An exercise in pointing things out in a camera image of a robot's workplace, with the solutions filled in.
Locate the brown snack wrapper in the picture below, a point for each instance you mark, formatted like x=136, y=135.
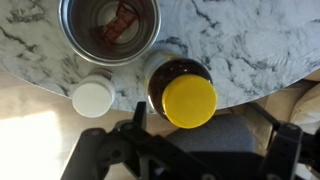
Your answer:
x=118, y=25

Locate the brown bottle with yellow lid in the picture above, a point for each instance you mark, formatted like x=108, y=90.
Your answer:
x=188, y=100

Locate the white pill bottle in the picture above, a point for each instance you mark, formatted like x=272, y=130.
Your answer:
x=93, y=96

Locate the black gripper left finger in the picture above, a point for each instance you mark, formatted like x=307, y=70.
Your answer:
x=140, y=115

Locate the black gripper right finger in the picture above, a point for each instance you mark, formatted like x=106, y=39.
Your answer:
x=286, y=146

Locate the cream sofa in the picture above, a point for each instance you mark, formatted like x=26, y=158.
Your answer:
x=308, y=106

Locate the steel tumbler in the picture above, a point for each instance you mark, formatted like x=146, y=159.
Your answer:
x=73, y=40

